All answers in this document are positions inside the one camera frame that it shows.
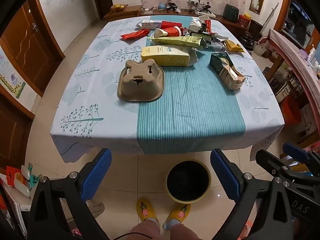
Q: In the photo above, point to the table with pink cloth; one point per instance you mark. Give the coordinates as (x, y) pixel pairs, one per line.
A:
(295, 62)

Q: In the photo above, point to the black microwave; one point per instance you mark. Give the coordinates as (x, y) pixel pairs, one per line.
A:
(297, 27)

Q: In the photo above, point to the red basket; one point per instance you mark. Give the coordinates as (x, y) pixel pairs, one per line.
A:
(244, 21)

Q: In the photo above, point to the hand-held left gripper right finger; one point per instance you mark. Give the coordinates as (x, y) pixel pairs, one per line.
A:
(223, 177)

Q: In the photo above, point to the red snack packet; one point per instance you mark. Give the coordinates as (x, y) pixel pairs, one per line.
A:
(135, 34)

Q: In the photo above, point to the brown wooden door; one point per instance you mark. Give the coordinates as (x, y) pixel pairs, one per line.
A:
(27, 50)

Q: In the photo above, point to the black gadget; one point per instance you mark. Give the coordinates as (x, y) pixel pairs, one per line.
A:
(172, 7)

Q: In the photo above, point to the black and green packet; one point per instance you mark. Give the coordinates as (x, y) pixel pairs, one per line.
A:
(200, 35)

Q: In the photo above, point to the red and white tube packet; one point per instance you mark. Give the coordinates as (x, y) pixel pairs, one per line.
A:
(208, 26)

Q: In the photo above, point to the stacked black pots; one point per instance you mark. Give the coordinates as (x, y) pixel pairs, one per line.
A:
(249, 40)

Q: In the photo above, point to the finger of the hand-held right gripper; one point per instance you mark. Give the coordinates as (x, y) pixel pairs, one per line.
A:
(268, 163)
(296, 152)

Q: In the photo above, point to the white bucket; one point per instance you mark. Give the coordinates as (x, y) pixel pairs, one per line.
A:
(260, 50)

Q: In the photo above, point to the white set-top box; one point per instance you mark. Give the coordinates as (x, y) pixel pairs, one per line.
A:
(203, 13)

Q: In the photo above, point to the long wooden bench cabinet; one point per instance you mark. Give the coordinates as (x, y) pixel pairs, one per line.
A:
(225, 21)

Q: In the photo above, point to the red paper cup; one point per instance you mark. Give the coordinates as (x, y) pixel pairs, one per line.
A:
(172, 31)

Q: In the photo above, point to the dark green appliance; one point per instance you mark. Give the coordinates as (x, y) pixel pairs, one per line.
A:
(230, 12)

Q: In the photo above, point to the orange snack packet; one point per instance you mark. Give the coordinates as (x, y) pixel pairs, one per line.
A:
(233, 46)

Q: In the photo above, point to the beige plastic stool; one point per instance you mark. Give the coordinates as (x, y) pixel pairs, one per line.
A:
(97, 208)

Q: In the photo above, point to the white wrapper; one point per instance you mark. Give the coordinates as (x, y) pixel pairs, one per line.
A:
(195, 25)

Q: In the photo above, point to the wooden side cabinet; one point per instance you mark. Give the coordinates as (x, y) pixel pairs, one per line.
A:
(122, 13)

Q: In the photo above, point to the yellow cardboard box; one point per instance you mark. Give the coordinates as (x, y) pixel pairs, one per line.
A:
(162, 55)

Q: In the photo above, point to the fruit bowl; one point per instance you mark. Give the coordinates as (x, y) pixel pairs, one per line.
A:
(119, 7)

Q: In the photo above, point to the red paper packets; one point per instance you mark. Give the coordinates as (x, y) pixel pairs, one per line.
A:
(13, 177)

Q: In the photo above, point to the wall power strip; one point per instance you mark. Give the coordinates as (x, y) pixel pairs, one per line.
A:
(198, 1)

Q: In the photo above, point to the red cardboard box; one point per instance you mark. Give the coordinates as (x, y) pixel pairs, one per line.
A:
(170, 24)

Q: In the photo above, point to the person's left leg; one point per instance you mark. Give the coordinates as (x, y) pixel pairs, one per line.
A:
(145, 231)

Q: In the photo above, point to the tree print tablecloth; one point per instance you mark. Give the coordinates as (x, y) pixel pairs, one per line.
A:
(187, 110)

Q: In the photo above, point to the yellow-green foil packet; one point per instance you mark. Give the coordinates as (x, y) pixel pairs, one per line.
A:
(180, 40)

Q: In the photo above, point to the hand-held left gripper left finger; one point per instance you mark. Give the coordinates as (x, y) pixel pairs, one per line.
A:
(98, 172)

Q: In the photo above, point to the person's right leg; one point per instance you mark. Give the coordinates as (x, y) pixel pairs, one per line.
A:
(180, 232)

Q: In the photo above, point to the white and green plastic toy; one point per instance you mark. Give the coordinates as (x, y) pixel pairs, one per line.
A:
(27, 182)

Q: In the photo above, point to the yellow-rimmed black trash bin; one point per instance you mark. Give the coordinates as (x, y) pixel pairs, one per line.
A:
(187, 180)

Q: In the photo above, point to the orange bucket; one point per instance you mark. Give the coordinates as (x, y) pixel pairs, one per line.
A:
(291, 112)

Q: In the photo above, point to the silver foil packet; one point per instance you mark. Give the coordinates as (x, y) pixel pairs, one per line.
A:
(215, 45)

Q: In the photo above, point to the small blue kettle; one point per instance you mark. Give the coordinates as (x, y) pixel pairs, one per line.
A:
(161, 5)

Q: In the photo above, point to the brown pulp cup tray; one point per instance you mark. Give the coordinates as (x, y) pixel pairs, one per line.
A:
(140, 90)

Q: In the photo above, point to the wall poster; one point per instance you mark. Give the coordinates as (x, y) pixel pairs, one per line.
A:
(12, 77)

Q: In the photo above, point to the yellow slipper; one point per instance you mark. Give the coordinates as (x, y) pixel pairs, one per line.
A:
(146, 208)
(178, 212)

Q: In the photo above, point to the dark green carton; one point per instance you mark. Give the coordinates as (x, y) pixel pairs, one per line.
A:
(220, 65)

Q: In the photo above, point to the person's leg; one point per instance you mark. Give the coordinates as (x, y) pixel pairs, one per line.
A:
(180, 232)
(145, 231)

